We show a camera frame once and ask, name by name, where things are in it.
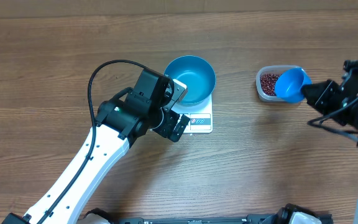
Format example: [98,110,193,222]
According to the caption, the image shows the white digital kitchen scale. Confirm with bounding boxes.
[172,95,213,134]

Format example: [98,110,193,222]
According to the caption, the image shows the blue measuring scoop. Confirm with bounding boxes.
[275,68,312,103]

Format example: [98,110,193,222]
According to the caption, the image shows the red beans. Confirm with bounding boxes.
[260,73,280,96]

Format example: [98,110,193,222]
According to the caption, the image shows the clear plastic container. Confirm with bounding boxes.
[255,65,299,103]

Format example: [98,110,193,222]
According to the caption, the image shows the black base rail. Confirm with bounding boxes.
[82,203,334,224]

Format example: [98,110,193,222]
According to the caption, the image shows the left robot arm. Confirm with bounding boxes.
[3,68,189,224]

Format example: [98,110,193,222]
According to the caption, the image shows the teal bowl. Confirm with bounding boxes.
[164,55,216,105]

